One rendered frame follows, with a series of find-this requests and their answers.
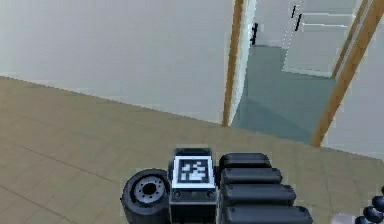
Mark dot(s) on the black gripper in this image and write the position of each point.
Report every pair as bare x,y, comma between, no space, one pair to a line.
146,196

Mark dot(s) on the white room door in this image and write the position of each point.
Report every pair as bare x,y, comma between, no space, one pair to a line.
242,60

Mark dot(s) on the white fridge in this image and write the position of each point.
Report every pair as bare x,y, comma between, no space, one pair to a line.
316,36

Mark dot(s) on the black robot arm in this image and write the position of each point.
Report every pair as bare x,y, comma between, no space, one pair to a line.
253,193

